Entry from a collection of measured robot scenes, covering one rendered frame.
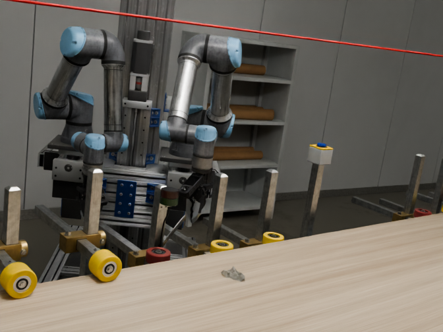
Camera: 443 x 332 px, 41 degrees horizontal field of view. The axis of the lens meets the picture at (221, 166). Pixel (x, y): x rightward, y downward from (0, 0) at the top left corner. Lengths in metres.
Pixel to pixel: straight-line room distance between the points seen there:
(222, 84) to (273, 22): 3.05
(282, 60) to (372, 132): 1.79
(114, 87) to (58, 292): 1.01
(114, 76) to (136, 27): 0.49
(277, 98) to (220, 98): 2.77
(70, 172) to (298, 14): 3.53
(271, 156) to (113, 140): 3.10
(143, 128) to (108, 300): 1.30
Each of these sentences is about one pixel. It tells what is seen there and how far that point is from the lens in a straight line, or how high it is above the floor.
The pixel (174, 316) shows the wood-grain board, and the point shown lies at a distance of 1.59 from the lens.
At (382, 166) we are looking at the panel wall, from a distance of 6.97.
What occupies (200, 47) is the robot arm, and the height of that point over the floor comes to 1.55.
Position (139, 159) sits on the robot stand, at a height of 0.98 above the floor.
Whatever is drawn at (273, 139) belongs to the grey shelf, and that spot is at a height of 0.70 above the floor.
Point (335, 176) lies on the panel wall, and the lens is 6.46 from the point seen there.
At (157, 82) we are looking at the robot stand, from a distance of 2.85.
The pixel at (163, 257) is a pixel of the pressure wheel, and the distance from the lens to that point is 1.93.
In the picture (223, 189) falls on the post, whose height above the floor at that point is 1.08.
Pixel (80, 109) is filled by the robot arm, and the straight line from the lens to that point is 2.71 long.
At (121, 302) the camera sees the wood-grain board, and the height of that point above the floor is 0.90.
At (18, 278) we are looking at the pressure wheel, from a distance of 1.62.
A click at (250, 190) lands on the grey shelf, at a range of 5.62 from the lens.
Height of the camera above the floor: 1.65
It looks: 14 degrees down
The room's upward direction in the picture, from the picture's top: 8 degrees clockwise
